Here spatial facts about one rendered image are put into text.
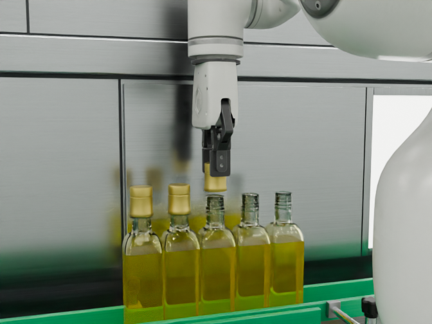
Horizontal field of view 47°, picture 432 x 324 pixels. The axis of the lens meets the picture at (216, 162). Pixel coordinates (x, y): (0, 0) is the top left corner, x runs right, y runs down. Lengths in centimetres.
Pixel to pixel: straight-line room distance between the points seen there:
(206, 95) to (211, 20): 11
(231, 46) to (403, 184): 43
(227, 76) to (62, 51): 29
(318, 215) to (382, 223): 62
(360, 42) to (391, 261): 15
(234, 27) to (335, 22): 44
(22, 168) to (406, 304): 68
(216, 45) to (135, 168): 27
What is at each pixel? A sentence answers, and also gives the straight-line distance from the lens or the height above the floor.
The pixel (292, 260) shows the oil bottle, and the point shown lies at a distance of 82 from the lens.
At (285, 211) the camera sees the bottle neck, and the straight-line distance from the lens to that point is 81.
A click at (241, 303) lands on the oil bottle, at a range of 81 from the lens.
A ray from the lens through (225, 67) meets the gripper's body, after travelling 73.
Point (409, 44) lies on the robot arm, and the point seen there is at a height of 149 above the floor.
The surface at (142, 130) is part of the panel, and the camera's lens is 86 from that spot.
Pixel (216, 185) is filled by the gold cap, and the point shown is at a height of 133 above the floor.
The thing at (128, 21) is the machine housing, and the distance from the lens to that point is 90.
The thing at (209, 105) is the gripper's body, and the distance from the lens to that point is 72.
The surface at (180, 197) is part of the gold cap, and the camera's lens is 75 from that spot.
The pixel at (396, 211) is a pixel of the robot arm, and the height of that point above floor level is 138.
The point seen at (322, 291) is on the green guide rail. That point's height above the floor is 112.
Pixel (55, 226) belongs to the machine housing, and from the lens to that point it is 91.
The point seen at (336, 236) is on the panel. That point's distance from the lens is 102.
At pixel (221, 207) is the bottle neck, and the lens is 77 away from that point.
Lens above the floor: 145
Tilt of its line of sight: 6 degrees down
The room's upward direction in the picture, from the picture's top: straight up
